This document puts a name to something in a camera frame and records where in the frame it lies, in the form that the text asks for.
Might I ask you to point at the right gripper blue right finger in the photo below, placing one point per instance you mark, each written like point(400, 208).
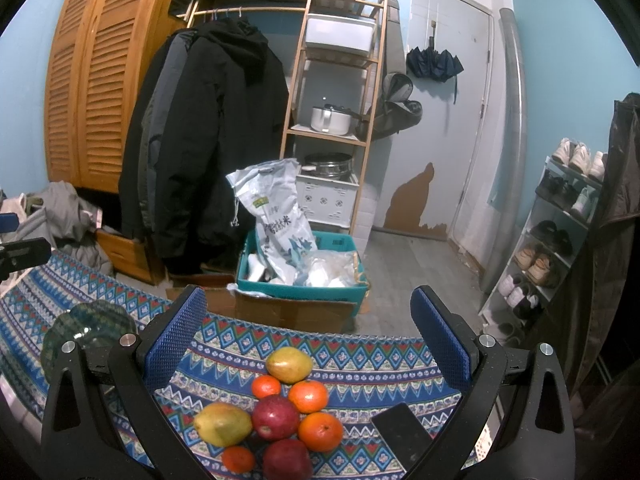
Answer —
point(469, 366)

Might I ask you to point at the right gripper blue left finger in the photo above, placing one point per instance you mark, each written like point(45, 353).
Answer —
point(140, 364)

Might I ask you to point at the yellow-green pear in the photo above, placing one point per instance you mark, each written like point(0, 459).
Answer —
point(222, 425)

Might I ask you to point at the small orange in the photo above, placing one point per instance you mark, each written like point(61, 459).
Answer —
point(265, 385)
point(238, 460)

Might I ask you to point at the red apple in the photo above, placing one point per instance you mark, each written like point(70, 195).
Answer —
point(286, 460)
point(275, 418)

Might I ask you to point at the yellow pear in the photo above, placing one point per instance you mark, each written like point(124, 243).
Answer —
point(289, 365)

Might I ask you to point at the large orange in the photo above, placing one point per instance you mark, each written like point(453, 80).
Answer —
point(320, 432)

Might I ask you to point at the red apple front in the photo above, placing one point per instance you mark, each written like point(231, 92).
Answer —
point(286, 460)

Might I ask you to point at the dark glass scalloped plate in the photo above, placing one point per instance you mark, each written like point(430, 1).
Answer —
point(92, 324)

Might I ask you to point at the black smartphone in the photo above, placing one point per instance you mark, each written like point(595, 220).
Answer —
point(403, 434)

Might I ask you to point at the cardboard box under crate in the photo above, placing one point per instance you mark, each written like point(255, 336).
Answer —
point(312, 316)

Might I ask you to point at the wooden drawer box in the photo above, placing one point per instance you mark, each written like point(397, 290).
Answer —
point(131, 257)

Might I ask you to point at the patterned blue tablecloth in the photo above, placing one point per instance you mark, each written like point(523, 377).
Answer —
point(365, 375)

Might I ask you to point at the dark hanging jacket right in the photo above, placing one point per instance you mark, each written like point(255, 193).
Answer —
point(593, 318)

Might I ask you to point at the teal plastic crate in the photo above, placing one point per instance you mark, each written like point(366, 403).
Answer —
point(325, 240)

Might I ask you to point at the shoe rack with shoes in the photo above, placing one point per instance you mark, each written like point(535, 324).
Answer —
point(555, 229)

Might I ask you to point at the grey clothes pile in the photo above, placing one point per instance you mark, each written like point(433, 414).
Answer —
point(60, 216)

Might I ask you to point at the clear plastic bag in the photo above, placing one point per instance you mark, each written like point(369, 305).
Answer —
point(329, 269)

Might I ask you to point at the grey door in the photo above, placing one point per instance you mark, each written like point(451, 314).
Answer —
point(428, 166)

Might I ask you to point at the white patterned storage box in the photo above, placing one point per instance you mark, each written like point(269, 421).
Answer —
point(327, 201)

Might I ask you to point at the white rice bag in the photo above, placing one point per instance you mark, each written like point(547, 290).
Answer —
point(283, 234)

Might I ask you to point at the steel pot with lid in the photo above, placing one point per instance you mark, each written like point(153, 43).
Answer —
point(334, 166)

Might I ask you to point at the grey hanging bag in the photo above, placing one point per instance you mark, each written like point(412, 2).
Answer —
point(395, 110)

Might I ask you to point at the black hanging coat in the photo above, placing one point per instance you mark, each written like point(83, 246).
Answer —
point(212, 101)

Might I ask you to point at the wooden shelf rack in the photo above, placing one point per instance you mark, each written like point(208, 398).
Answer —
point(323, 77)

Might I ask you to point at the white cooking pot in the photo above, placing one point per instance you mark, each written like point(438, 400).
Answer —
point(331, 120)

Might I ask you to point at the dark folded umbrella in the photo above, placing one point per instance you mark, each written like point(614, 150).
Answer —
point(439, 66)

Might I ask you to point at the wooden louvered wardrobe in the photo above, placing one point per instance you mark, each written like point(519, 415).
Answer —
point(100, 52)

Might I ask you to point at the white storage bin on shelf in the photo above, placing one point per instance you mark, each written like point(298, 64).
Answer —
point(334, 32)

